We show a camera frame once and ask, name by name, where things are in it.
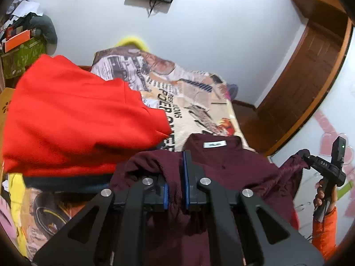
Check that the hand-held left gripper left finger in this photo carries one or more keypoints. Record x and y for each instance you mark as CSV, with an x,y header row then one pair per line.
x,y
165,196

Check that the orange box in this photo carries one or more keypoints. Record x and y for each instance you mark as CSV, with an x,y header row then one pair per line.
x,y
18,40

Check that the wooden room door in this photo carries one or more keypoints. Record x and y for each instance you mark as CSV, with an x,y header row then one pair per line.
x,y
302,88

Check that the yellow fuzzy object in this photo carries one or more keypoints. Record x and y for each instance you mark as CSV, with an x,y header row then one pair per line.
x,y
132,43

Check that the yellow cloth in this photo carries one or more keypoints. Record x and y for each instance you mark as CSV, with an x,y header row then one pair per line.
x,y
18,199

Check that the person's right hand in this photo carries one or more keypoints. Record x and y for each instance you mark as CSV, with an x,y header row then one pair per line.
x,y
319,195

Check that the wooden folding lap table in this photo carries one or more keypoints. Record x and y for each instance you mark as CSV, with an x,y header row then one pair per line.
x,y
5,105

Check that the grey backpack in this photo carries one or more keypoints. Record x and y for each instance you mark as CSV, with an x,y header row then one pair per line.
x,y
233,92

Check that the white crumpled cloth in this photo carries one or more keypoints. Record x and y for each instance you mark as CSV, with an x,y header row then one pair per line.
x,y
26,7

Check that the red folded garment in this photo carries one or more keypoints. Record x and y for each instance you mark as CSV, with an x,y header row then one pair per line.
x,y
72,116

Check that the grey cloth bundle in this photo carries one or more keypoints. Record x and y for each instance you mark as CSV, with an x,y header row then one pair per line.
x,y
45,29

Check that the maroon button-up shirt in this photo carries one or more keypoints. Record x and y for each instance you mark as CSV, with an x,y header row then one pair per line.
x,y
235,169

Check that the person's right forearm orange sleeve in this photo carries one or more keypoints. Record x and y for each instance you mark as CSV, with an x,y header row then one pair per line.
x,y
324,232

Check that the printed blanket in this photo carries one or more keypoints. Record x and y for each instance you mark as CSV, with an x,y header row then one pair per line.
x,y
194,97

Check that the white heart-patterned wardrobe door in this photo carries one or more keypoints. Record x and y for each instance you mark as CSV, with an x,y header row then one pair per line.
x,y
327,122

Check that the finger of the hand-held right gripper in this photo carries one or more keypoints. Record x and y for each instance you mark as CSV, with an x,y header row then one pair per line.
x,y
304,153

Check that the navy folded garment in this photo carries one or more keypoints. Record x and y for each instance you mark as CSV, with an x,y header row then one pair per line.
x,y
69,184

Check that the green patterned box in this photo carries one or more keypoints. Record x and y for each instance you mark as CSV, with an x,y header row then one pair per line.
x,y
22,61

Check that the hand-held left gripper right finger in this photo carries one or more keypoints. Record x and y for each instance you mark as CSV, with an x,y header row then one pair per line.
x,y
186,183

